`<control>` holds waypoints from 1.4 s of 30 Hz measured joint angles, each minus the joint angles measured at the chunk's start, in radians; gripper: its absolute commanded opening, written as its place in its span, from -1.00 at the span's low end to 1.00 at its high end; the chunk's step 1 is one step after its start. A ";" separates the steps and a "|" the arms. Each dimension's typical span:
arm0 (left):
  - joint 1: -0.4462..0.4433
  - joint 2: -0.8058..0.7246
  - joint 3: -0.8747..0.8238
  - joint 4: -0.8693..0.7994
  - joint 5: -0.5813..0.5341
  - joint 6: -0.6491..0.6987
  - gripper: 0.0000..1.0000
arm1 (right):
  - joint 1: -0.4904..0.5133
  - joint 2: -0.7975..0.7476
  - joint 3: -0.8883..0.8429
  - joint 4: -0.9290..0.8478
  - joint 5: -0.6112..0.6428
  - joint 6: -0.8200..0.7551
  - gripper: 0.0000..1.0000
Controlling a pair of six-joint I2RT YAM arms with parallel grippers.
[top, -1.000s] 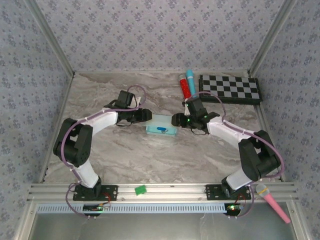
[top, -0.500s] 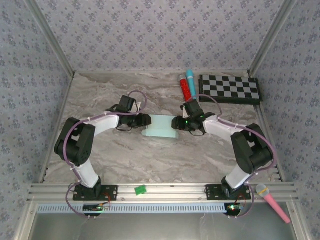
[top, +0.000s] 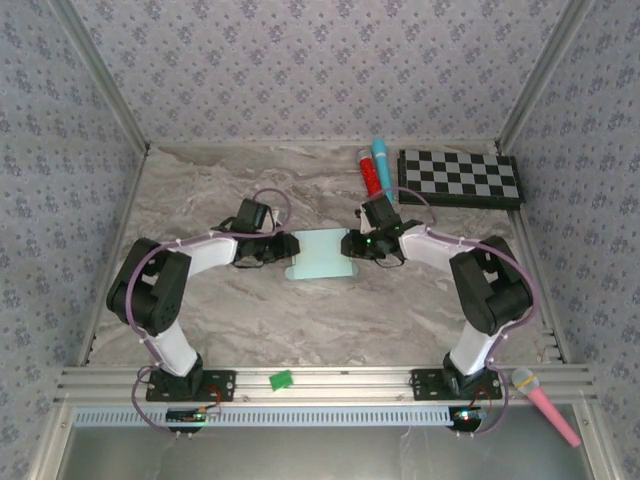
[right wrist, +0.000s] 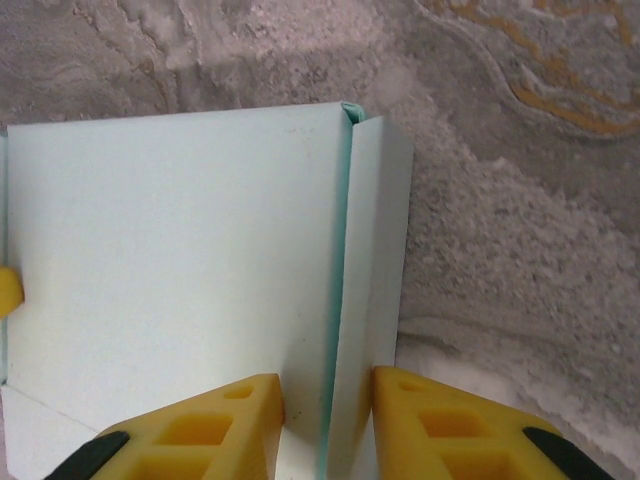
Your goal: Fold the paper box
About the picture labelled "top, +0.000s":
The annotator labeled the pink toy microphone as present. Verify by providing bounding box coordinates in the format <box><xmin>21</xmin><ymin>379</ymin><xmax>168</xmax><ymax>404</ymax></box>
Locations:
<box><xmin>509</xmin><ymin>367</ymin><xmax>584</xmax><ymax>448</ymax></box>

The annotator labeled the small green block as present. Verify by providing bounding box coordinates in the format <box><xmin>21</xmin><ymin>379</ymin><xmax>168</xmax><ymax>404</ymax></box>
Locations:
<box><xmin>268</xmin><ymin>368</ymin><xmax>295</xmax><ymax>392</ymax></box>

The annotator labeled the red glitter tube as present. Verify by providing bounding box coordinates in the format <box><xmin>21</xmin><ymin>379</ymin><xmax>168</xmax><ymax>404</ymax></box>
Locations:
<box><xmin>358</xmin><ymin>152</ymin><xmax>385</xmax><ymax>199</ymax></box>

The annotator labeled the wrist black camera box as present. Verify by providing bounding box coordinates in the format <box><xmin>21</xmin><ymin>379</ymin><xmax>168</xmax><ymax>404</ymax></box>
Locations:
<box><xmin>234</xmin><ymin>198</ymin><xmax>272</xmax><ymax>232</ymax></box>
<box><xmin>360</xmin><ymin>196</ymin><xmax>401</xmax><ymax>232</ymax></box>

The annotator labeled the grey slotted cable duct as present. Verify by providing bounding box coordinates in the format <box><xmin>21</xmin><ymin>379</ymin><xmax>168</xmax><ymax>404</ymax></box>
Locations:
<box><xmin>73</xmin><ymin>405</ymin><xmax>454</xmax><ymax>427</ymax></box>

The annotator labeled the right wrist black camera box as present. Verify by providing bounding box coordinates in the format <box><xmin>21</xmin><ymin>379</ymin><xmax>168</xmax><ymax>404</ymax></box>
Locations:
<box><xmin>360</xmin><ymin>196</ymin><xmax>401</xmax><ymax>232</ymax></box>

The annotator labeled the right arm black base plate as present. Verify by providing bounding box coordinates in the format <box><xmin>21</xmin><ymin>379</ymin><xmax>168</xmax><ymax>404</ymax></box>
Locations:
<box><xmin>410</xmin><ymin>368</ymin><xmax>503</xmax><ymax>401</ymax></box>

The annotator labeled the teal tube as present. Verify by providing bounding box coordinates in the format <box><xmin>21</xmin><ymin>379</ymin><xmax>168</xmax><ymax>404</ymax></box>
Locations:
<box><xmin>370</xmin><ymin>138</ymin><xmax>396</xmax><ymax>201</ymax></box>

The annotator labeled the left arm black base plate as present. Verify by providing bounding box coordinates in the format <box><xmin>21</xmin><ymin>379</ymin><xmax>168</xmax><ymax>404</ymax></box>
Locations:
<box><xmin>145</xmin><ymin>369</ymin><xmax>237</xmax><ymax>403</ymax></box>

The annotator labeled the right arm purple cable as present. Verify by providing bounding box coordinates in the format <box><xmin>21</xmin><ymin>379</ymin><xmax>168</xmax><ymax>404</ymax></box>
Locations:
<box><xmin>358</xmin><ymin>185</ymin><xmax>540</xmax><ymax>437</ymax></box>

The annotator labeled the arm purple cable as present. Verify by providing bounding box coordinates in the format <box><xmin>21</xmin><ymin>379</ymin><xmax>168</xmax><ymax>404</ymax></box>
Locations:
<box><xmin>124</xmin><ymin>187</ymin><xmax>295</xmax><ymax>437</ymax></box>
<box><xmin>358</xmin><ymin>185</ymin><xmax>540</xmax><ymax>437</ymax></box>

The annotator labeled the thin aluminium table rail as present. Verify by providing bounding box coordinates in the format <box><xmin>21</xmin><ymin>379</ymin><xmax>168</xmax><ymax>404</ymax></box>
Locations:
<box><xmin>148</xmin><ymin>139</ymin><xmax>501</xmax><ymax>150</ymax></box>

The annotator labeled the wide aluminium frame rail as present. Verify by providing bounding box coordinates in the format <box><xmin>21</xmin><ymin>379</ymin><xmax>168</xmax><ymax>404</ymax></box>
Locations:
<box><xmin>53</xmin><ymin>364</ymin><xmax>599</xmax><ymax>405</ymax></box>

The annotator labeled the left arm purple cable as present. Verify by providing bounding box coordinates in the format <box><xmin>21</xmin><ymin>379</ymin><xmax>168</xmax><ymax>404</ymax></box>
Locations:
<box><xmin>124</xmin><ymin>187</ymin><xmax>295</xmax><ymax>437</ymax></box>

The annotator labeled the aluminium table side rail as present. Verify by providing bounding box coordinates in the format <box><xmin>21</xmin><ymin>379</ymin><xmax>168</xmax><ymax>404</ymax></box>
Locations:
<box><xmin>497</xmin><ymin>142</ymin><xmax>572</xmax><ymax>365</ymax></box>
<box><xmin>77</xmin><ymin>142</ymin><xmax>152</xmax><ymax>366</ymax></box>

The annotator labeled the black grey chessboard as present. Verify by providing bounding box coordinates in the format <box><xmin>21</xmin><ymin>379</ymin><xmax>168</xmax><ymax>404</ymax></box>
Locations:
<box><xmin>397</xmin><ymin>148</ymin><xmax>526</xmax><ymax>211</ymax></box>

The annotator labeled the aluminium frame post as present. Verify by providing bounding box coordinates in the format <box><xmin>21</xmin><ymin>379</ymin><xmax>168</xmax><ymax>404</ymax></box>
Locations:
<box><xmin>49</xmin><ymin>0</ymin><xmax>152</xmax><ymax>152</ymax></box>
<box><xmin>497</xmin><ymin>0</ymin><xmax>599</xmax><ymax>151</ymax></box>

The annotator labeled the light blue paper box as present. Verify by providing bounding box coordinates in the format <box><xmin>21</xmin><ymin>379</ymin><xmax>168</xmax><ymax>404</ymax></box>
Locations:
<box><xmin>282</xmin><ymin>227</ymin><xmax>362</xmax><ymax>284</ymax></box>

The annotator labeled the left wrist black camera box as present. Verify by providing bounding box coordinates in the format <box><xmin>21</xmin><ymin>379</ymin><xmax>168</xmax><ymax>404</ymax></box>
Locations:
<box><xmin>234</xmin><ymin>198</ymin><xmax>272</xmax><ymax>232</ymax></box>

